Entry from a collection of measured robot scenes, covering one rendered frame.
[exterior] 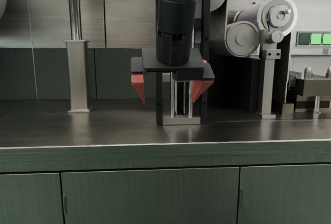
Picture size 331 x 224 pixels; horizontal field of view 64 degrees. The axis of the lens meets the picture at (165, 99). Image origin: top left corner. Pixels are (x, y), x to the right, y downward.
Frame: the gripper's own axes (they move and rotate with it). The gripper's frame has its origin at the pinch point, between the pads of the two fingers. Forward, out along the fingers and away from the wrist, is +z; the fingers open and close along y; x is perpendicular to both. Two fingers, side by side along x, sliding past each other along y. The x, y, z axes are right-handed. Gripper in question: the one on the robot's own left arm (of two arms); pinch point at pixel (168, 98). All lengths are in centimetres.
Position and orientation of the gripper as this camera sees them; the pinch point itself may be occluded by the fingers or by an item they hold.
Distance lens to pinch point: 51.3
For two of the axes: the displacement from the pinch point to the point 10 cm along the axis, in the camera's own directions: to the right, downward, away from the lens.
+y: -9.9, 0.2, -1.2
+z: -0.6, 7.6, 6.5
